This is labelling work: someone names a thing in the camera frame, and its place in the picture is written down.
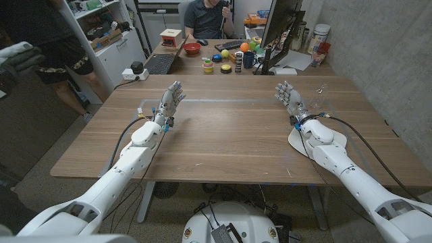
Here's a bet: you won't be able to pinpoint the grey and white glove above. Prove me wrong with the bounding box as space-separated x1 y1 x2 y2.
0 40 47 99

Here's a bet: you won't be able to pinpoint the grey metal table leg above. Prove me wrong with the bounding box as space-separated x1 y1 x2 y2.
136 181 157 224
306 184 330 232

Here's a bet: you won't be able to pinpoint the cardboard box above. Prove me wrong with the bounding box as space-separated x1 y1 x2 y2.
89 28 124 51

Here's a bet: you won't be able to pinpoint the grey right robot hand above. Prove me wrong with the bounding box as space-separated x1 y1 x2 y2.
275 80 311 124

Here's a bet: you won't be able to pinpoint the grey office chair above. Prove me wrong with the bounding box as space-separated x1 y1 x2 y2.
178 1 193 34

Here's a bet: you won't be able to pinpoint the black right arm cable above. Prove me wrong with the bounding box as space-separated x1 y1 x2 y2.
322 113 425 204

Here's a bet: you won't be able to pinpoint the black reach grabber stick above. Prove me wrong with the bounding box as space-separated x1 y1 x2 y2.
219 0 234 33

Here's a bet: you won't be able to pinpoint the black round fan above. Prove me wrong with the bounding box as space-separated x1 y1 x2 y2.
153 181 180 200

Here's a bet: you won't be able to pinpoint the standing person in black shorts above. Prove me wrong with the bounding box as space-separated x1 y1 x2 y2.
0 0 111 122

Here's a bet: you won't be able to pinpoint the black power adapter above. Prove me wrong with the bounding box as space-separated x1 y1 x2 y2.
130 61 145 75

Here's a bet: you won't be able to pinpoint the white canister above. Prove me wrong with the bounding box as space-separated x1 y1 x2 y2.
306 23 331 55

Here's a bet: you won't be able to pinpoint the dark blue mug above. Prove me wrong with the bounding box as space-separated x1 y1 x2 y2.
242 51 258 70

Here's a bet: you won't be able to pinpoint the white power strip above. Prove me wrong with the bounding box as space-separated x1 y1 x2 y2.
121 67 150 81

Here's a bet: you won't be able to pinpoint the black keyboard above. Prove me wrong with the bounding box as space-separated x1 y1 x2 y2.
214 39 249 53

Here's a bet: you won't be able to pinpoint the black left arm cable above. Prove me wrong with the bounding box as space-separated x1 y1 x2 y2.
107 115 155 169

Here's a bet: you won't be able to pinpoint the seated person in dark polo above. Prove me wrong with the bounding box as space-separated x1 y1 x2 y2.
184 0 236 40

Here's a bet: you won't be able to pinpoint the dark open laptop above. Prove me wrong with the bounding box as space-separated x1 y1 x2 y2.
144 35 189 75

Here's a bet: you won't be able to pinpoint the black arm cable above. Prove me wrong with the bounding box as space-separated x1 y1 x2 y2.
107 115 155 169
322 113 425 204

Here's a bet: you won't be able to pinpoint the small flat white box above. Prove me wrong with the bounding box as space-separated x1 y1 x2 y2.
273 67 298 76

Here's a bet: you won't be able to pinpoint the white shelf cabinet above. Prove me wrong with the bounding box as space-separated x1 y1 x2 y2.
59 0 148 92

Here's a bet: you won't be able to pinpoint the white paper sheets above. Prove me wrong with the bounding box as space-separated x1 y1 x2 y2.
275 49 313 72

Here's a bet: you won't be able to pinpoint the person in dark trousers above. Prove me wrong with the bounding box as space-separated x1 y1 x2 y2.
0 184 40 234

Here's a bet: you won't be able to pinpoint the white plate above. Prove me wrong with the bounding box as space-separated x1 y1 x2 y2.
288 126 348 159

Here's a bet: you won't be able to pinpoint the black computer monitor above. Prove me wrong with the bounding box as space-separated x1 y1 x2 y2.
252 0 306 76

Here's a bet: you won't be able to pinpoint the white and red wooden box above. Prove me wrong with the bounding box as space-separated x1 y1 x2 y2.
159 28 183 49

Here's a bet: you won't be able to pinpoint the red bowl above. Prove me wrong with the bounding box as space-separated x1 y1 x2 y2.
183 42 202 55

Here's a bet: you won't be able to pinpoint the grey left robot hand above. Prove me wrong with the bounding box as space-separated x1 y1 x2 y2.
153 80 187 126

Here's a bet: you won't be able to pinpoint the orange box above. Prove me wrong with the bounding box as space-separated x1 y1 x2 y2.
243 13 269 26

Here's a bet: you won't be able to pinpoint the black and white block tower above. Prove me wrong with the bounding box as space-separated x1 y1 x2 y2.
234 52 244 73

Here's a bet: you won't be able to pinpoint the white robot torso base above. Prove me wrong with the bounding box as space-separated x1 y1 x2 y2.
182 201 280 243

